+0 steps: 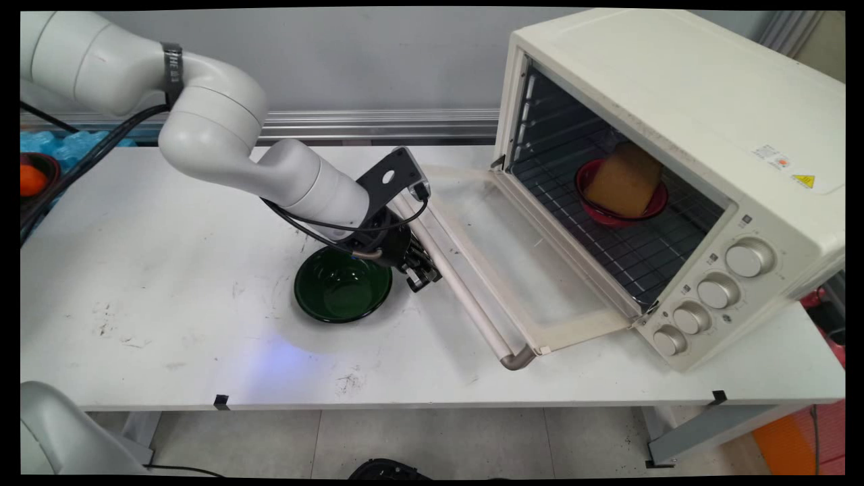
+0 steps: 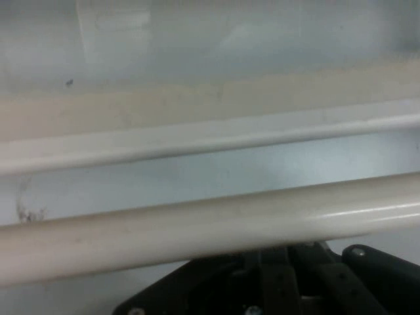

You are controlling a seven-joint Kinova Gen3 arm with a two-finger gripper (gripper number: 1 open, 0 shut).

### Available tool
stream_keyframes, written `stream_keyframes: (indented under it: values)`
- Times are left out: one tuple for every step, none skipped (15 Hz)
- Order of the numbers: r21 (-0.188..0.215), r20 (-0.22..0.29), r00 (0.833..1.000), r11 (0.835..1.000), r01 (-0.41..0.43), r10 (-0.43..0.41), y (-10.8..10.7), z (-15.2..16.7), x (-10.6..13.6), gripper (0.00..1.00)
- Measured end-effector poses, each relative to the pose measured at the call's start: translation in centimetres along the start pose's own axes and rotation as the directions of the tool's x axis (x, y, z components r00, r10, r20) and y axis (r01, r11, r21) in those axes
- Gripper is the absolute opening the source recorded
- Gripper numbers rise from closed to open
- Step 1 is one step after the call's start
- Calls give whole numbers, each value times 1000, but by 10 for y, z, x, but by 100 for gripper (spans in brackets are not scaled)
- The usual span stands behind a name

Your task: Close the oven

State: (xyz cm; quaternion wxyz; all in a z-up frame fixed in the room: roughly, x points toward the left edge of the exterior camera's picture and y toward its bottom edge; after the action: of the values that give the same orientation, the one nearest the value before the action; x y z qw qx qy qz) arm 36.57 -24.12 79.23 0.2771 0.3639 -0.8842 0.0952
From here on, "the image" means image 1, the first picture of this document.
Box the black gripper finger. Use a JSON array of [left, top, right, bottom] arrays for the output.
[[412, 245, 444, 284], [404, 265, 434, 294]]

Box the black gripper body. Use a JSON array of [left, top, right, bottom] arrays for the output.
[[340, 208, 414, 272]]

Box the green bowl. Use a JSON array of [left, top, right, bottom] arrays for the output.
[[294, 244, 394, 324]]

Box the cream glass oven door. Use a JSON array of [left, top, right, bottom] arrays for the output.
[[394, 162, 643, 373]]

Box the red bowl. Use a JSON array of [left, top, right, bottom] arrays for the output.
[[574, 159, 670, 227]]

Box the black round floor object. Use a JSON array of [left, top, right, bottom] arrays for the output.
[[347, 458, 433, 481]]

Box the small silver oven knob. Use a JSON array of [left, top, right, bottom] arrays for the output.
[[652, 325, 687, 358]]

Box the cream toaster oven body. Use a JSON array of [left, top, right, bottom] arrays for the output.
[[494, 8, 846, 372]]

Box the grey table leg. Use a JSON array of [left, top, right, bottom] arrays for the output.
[[120, 410, 163, 466], [640, 403, 812, 469]]

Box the large silver oven knob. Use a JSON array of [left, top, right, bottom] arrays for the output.
[[725, 239, 776, 279]]

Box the blue bubble wrap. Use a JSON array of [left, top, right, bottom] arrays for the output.
[[20, 130, 136, 248]]

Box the dark bowl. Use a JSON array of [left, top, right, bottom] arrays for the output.
[[20, 152, 62, 218]]

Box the orange fruit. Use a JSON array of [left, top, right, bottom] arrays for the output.
[[20, 164, 47, 198]]

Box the white label sticker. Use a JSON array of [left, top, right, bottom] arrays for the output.
[[752, 142, 791, 171]]

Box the grey chair back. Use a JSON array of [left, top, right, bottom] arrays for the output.
[[20, 380, 153, 476]]

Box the orange box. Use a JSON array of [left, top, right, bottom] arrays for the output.
[[750, 412, 818, 477]]

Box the red and black device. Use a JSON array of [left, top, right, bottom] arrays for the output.
[[799, 270, 846, 369]]

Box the grey ribbed column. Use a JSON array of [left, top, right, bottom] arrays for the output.
[[755, 9, 829, 59]]

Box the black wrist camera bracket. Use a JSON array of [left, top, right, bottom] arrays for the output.
[[356, 146, 432, 228]]

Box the aluminium profile rail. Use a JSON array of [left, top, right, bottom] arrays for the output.
[[20, 108, 501, 146]]

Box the metal wire oven rack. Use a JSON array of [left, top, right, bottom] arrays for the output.
[[512, 125, 728, 309]]

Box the black arm strap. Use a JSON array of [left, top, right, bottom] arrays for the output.
[[160, 41, 185, 107]]

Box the black floor cable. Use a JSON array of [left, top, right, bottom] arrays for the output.
[[144, 462, 232, 479]]

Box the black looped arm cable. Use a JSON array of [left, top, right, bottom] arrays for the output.
[[20, 101, 171, 249]]

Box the thin black background cable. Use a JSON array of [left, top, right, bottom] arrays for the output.
[[20, 100, 80, 134]]

